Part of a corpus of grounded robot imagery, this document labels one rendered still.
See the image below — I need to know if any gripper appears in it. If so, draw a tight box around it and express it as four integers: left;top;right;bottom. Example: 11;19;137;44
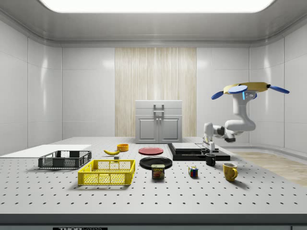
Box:
201;136;217;155

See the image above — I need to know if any black mug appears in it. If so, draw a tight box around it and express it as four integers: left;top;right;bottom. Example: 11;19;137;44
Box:
205;153;216;167

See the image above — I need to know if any black stove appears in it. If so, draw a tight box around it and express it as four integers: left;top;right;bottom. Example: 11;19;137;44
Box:
166;142;232;161

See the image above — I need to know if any yellow mug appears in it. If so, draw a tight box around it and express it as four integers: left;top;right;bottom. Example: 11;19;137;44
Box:
222;162;239;182

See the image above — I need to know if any white cabinet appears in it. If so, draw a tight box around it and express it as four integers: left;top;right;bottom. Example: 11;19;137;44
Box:
135;100;183;144

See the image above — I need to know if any flat-sided can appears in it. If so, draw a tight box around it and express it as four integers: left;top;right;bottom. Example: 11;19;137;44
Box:
151;164;166;180

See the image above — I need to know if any red plate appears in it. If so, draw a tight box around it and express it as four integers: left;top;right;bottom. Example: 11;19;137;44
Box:
138;147;164;155

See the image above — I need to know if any black plate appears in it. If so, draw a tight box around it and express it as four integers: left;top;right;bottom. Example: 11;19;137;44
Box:
139;156;173;170

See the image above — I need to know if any drone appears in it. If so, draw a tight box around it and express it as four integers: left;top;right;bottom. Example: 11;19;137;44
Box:
211;81;290;101

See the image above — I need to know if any yellow basket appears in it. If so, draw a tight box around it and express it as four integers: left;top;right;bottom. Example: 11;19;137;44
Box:
77;159;136;186

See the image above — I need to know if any dark grey basket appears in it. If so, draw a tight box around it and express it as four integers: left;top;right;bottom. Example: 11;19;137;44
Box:
38;150;93;170

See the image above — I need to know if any white board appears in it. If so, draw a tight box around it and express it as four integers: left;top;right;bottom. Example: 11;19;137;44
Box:
0;144;93;158

